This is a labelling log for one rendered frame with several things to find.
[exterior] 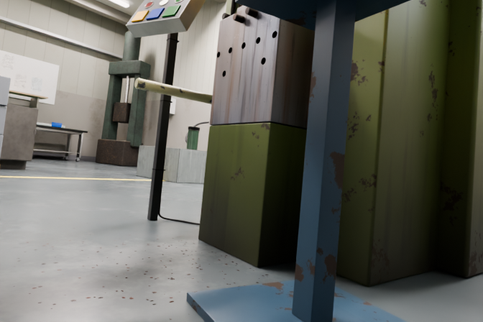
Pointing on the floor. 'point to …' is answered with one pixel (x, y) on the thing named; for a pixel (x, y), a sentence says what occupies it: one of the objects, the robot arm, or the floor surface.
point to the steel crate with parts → (18, 136)
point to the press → (129, 152)
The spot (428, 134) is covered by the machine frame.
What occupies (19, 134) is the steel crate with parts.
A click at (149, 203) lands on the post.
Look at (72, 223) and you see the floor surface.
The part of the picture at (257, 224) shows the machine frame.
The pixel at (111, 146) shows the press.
